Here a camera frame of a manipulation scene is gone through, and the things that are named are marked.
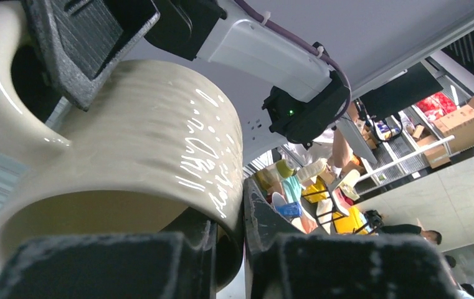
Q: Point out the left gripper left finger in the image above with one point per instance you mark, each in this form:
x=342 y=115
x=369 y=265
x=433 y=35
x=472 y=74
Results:
x=178 y=262

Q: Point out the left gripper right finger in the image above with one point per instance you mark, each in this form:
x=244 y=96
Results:
x=283 y=262

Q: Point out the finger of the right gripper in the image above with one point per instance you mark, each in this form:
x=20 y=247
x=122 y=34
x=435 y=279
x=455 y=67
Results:
x=81 y=42

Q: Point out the cream cup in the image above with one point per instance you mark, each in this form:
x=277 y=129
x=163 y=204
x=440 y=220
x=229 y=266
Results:
x=158 y=139

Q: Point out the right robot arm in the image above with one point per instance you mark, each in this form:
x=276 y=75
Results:
x=309 y=90

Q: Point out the person in black shirt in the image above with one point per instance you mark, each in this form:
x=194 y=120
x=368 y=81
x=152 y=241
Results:
x=432 y=236

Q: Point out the cardboard boxes on shelf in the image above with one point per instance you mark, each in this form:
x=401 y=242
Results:
x=453 y=131

